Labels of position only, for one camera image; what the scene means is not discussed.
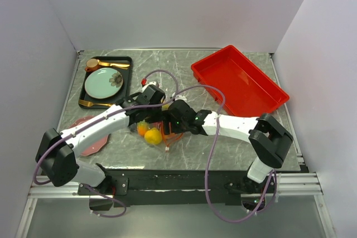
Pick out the yellow fake banana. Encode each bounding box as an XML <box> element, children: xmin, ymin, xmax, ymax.
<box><xmin>162</xmin><ymin>104</ymin><xmax>170</xmax><ymax>111</ymax></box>

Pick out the clear zip top bag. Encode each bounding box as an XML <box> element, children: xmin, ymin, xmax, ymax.
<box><xmin>136</xmin><ymin>120</ymin><xmax>183</xmax><ymax>152</ymax></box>

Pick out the green fake mango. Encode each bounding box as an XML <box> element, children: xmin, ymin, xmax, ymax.
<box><xmin>137</xmin><ymin>120</ymin><xmax>149</xmax><ymax>137</ymax></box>

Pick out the fake orange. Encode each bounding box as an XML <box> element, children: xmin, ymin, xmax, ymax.
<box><xmin>144</xmin><ymin>128</ymin><xmax>162</xmax><ymax>145</ymax></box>

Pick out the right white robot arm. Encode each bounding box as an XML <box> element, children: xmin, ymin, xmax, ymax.
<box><xmin>163</xmin><ymin>100</ymin><xmax>293</xmax><ymax>192</ymax></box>

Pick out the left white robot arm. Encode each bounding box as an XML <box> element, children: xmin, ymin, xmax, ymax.
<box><xmin>36</xmin><ymin>84</ymin><xmax>166</xmax><ymax>195</ymax></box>

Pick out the gold spoon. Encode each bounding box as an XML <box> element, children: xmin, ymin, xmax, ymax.
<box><xmin>97</xmin><ymin>60</ymin><xmax>130</xmax><ymax>70</ymax></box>

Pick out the teal flower plate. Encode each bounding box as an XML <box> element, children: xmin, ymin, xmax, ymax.
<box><xmin>84</xmin><ymin>67</ymin><xmax>124</xmax><ymax>99</ymax></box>

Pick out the red plastic bin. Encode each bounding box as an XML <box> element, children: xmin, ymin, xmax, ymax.
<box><xmin>191</xmin><ymin>45</ymin><xmax>290</xmax><ymax>117</ymax></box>

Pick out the small brown cup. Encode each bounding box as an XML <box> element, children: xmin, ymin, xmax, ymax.
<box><xmin>85</xmin><ymin>58</ymin><xmax>100</xmax><ymax>72</ymax></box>

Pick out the gold fork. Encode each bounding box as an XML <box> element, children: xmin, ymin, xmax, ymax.
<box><xmin>78</xmin><ymin>99</ymin><xmax>113</xmax><ymax>107</ymax></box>

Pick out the pink dotted plate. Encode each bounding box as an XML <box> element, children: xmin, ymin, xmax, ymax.
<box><xmin>70</xmin><ymin>116</ymin><xmax>109</xmax><ymax>157</ymax></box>

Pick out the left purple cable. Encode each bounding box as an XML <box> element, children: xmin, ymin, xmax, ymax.
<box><xmin>32</xmin><ymin>69</ymin><xmax>179</xmax><ymax>218</ymax></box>

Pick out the purple cable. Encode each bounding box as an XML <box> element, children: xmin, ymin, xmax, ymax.
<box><xmin>164</xmin><ymin>84</ymin><xmax>279</xmax><ymax>224</ymax></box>
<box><xmin>32</xmin><ymin>69</ymin><xmax>179</xmax><ymax>218</ymax></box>

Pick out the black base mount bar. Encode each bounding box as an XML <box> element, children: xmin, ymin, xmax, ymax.
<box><xmin>78</xmin><ymin>169</ymin><xmax>277</xmax><ymax>212</ymax></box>

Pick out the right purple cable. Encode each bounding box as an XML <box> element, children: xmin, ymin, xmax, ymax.
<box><xmin>164</xmin><ymin>84</ymin><xmax>279</xmax><ymax>224</ymax></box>

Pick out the aluminium frame rail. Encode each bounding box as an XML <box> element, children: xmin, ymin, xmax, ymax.
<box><xmin>27</xmin><ymin>173</ymin><xmax>324</xmax><ymax>198</ymax></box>

